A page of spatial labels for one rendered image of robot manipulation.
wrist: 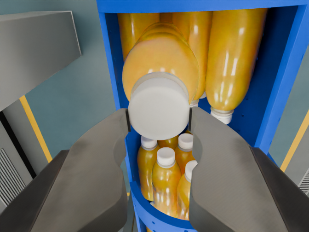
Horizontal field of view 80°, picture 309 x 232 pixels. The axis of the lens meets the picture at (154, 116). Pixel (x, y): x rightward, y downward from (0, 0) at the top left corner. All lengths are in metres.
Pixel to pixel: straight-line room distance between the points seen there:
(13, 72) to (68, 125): 1.07
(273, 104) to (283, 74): 0.04
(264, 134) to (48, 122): 1.90
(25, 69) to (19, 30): 0.16
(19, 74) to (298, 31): 0.96
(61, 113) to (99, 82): 0.50
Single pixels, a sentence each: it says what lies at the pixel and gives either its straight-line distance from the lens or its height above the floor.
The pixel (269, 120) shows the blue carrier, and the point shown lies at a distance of 0.27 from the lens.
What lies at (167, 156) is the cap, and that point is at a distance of 0.40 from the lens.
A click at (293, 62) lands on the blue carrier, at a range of 0.25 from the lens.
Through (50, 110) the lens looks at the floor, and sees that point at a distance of 1.94.
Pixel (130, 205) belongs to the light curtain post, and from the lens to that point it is 1.59.
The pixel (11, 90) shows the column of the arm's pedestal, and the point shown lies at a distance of 0.97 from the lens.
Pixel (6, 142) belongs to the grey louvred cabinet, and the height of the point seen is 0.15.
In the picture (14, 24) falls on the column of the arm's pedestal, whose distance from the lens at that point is 1.04.
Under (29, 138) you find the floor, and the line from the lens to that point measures 2.28.
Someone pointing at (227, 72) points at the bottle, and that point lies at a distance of 0.30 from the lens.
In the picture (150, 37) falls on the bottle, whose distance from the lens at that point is 0.17.
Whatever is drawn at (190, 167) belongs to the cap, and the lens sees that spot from 0.38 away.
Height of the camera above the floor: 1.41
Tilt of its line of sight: 58 degrees down
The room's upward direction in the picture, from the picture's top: 175 degrees counter-clockwise
